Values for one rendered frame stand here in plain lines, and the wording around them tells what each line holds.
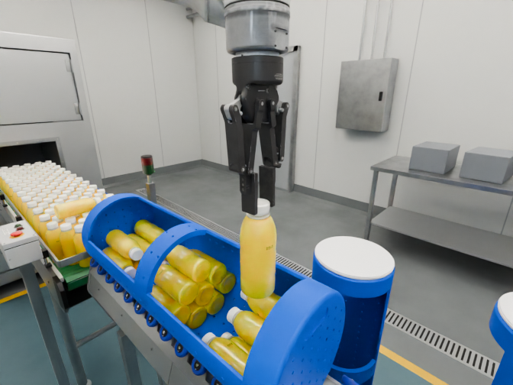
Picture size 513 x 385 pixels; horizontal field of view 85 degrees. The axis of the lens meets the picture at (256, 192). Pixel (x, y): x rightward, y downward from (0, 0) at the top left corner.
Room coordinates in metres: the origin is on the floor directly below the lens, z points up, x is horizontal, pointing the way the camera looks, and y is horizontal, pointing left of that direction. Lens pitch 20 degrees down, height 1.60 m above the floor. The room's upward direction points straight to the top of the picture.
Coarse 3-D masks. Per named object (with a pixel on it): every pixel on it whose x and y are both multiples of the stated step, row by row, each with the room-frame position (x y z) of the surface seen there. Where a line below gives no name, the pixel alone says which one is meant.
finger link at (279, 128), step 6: (288, 102) 0.48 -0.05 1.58; (288, 108) 0.48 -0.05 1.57; (282, 114) 0.47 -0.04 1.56; (276, 120) 0.48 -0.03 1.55; (282, 120) 0.47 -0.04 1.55; (276, 126) 0.48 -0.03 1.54; (282, 126) 0.47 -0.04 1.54; (276, 132) 0.48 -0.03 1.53; (282, 132) 0.47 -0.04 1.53; (276, 138) 0.48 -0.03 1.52; (282, 138) 0.47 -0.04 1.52; (276, 144) 0.48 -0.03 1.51; (282, 144) 0.47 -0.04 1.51; (276, 150) 0.49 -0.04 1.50; (282, 150) 0.47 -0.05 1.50; (282, 156) 0.47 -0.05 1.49
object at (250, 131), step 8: (256, 104) 0.42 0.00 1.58; (264, 104) 0.43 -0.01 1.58; (256, 112) 0.42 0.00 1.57; (256, 120) 0.42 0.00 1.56; (248, 128) 0.42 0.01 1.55; (256, 128) 0.42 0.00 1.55; (248, 136) 0.42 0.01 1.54; (256, 136) 0.42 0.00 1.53; (248, 144) 0.42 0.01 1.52; (248, 152) 0.42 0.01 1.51; (248, 160) 0.41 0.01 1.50; (248, 168) 0.41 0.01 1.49
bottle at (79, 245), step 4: (76, 232) 1.02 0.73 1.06; (80, 232) 1.02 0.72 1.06; (76, 236) 1.01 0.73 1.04; (80, 236) 1.01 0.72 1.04; (76, 240) 1.01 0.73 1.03; (80, 240) 1.01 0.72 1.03; (76, 244) 1.00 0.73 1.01; (80, 244) 1.01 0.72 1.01; (76, 248) 1.01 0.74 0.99; (80, 248) 1.01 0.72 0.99; (84, 248) 1.01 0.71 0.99; (76, 252) 1.01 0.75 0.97; (80, 252) 1.00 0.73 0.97; (80, 260) 1.01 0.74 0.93; (84, 260) 1.01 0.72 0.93; (88, 260) 1.01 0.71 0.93; (80, 264) 1.01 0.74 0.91; (84, 264) 1.00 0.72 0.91; (88, 264) 1.01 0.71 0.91
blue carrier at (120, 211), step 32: (96, 224) 0.92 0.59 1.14; (128, 224) 1.01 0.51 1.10; (160, 224) 1.06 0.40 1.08; (192, 224) 0.76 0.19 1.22; (96, 256) 0.80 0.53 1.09; (160, 256) 0.62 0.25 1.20; (224, 256) 0.79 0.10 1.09; (128, 288) 0.65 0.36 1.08; (288, 288) 0.62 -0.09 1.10; (320, 288) 0.46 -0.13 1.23; (160, 320) 0.54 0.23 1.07; (224, 320) 0.65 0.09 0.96; (288, 320) 0.39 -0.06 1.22; (320, 320) 0.43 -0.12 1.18; (192, 352) 0.46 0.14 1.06; (256, 352) 0.36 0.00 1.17; (288, 352) 0.35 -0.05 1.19; (320, 352) 0.43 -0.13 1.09; (224, 384) 0.39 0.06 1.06; (256, 384) 0.34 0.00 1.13; (288, 384) 0.35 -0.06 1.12; (320, 384) 0.44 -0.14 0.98
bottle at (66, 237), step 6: (72, 228) 1.06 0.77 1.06; (60, 234) 1.03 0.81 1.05; (66, 234) 1.03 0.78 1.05; (72, 234) 1.04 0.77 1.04; (60, 240) 1.02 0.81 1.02; (66, 240) 1.02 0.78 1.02; (72, 240) 1.03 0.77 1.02; (66, 246) 1.02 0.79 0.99; (72, 246) 1.03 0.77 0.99; (66, 252) 1.02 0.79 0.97; (72, 252) 1.02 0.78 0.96; (72, 264) 1.02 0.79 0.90
